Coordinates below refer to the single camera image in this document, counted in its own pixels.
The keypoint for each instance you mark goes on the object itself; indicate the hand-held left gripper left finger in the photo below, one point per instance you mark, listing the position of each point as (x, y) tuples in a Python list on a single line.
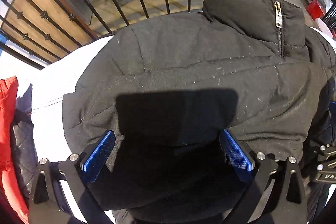
[(98, 155)]

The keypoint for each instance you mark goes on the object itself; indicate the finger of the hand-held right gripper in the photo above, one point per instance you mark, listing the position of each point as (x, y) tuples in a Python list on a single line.
[(326, 150)]

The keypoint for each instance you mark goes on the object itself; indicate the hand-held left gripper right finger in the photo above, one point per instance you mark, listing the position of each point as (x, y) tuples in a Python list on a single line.
[(237, 155)]

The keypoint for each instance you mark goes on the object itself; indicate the black puffer jacket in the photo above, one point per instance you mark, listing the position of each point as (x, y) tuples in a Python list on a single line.
[(197, 69)]

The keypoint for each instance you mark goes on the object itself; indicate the black quilted leather jacket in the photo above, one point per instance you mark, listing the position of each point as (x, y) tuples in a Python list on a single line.
[(22, 140)]

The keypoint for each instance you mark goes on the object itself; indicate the blue checked bed sheet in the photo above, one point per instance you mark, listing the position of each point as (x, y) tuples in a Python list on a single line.
[(52, 87)]

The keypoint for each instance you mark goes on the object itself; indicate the red puffer jacket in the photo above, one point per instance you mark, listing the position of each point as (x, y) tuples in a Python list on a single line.
[(8, 134)]

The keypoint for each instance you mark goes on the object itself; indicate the black metal rack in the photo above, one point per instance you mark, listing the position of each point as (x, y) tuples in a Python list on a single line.
[(332, 16)]

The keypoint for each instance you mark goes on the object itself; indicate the red plastic box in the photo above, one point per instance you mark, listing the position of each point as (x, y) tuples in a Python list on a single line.
[(316, 10)]

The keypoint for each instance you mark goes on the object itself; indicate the black iron railing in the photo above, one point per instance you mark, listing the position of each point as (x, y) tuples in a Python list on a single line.
[(126, 11)]

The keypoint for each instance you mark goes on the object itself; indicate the wooden panel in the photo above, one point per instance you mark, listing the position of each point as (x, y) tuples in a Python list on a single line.
[(34, 16)]

